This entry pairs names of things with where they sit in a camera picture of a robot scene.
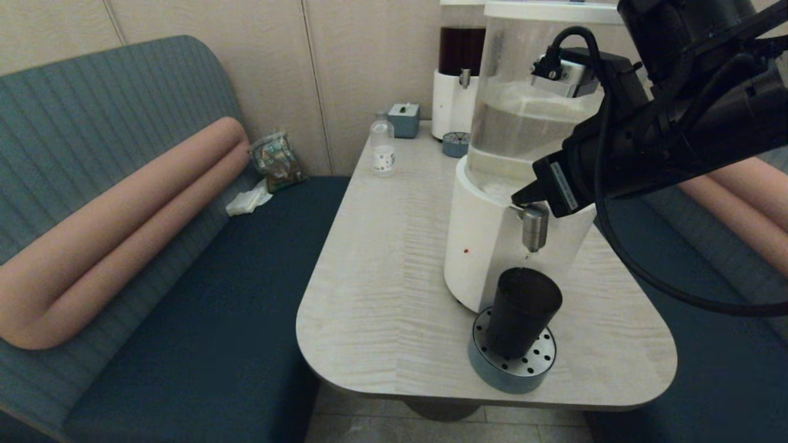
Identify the silver water dispenser tap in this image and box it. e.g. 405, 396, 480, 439
510, 202, 550, 253

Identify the black plastic cup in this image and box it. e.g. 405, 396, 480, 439
486, 267, 563, 360

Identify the clear water dispenser white base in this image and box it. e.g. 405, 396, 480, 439
443, 1, 641, 314

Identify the small blue round drip tray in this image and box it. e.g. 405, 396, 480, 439
441, 131, 470, 158

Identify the dark drink dispenser white base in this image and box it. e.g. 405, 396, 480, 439
430, 0, 487, 142

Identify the blue grey tissue box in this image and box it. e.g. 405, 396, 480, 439
387, 103, 420, 138

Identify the pink bolster cushion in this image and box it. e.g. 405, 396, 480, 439
680, 157, 788, 277
0, 117, 252, 351

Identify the clear plastic bottle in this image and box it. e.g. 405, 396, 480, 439
369, 111, 395, 177

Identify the round metal drip tray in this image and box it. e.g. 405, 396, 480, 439
467, 306, 558, 394

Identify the teal booth sofa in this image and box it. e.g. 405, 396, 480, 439
0, 35, 352, 443
582, 148, 788, 443

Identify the clear snack bag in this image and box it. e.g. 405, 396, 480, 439
247, 130, 307, 194

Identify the crumpled white tissue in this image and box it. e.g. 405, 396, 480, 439
225, 178, 273, 217

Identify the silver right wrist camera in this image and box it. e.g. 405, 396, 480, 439
531, 48, 642, 100

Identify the black right camera cable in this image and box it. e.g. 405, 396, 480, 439
550, 26, 788, 318

